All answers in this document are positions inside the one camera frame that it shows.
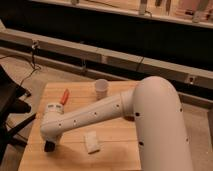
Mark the black cable on floor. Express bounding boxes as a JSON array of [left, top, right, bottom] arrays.
[[0, 53, 43, 88]]

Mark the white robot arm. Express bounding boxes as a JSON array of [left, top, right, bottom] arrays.
[[40, 76, 193, 171]]

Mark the white sponge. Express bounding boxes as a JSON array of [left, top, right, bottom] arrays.
[[84, 131, 100, 154]]

